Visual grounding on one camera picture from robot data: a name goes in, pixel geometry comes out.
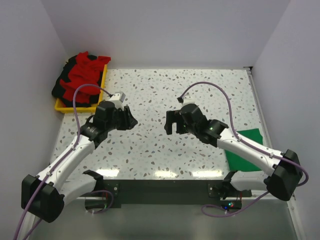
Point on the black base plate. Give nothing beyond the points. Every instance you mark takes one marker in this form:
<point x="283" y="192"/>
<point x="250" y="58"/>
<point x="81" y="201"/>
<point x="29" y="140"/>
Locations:
<point x="164" y="192"/>

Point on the red t-shirt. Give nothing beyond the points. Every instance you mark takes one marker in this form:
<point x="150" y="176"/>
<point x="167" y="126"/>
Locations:
<point x="88" y="70"/>

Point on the yellow plastic tray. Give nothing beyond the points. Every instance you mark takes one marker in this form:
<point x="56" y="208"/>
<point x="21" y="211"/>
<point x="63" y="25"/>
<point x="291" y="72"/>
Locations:
<point x="60" y="107"/>

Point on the folded green t-shirt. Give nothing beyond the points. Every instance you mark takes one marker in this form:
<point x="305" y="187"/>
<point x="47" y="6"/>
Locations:
<point x="239" y="156"/>

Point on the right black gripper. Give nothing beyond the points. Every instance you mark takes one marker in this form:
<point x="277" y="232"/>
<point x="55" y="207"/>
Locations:
<point x="173" y="117"/>

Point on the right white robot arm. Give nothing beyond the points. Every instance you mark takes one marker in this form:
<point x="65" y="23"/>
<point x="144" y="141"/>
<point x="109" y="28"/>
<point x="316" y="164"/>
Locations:
<point x="281" y="171"/>

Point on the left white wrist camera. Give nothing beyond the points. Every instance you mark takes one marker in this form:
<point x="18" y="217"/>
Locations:
<point x="117" y="99"/>

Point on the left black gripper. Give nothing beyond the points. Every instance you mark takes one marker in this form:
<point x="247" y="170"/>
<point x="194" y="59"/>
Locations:
<point x="132" y="122"/>

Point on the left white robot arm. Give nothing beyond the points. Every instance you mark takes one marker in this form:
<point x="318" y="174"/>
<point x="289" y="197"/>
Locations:
<point x="41" y="194"/>

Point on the black t-shirt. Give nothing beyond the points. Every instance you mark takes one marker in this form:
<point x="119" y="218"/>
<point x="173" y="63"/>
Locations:
<point x="65" y="94"/>

